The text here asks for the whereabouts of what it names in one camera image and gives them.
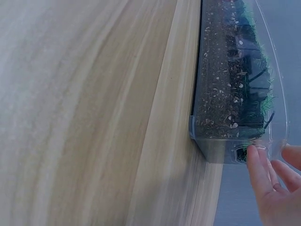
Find person's right hand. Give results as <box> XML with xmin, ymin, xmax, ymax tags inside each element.
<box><xmin>246</xmin><ymin>143</ymin><xmax>301</xmax><ymax>226</ymax></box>

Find clear plastic box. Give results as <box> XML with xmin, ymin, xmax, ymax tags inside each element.
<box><xmin>189</xmin><ymin>0</ymin><xmax>291</xmax><ymax>165</ymax></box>

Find dark soil layer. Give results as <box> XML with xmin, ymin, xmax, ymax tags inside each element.
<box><xmin>194</xmin><ymin>0</ymin><xmax>245</xmax><ymax>140</ymax></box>

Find green grass sprouts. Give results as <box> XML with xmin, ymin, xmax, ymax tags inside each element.
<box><xmin>239</xmin><ymin>0</ymin><xmax>277</xmax><ymax>139</ymax></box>

